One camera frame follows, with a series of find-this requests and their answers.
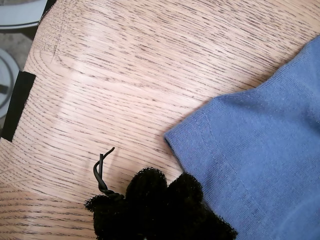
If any white round stool base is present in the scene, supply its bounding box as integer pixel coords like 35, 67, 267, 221
0, 0, 48, 120

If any black wire tie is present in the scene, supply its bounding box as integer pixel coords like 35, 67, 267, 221
93, 146, 125, 201

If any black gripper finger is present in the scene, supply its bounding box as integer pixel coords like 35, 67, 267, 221
84, 167, 168, 240
159, 172, 238, 240

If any blue printed T-shirt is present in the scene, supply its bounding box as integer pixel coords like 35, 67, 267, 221
163, 34, 320, 240

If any black tape piece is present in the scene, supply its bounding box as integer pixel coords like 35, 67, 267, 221
1, 71, 37, 143

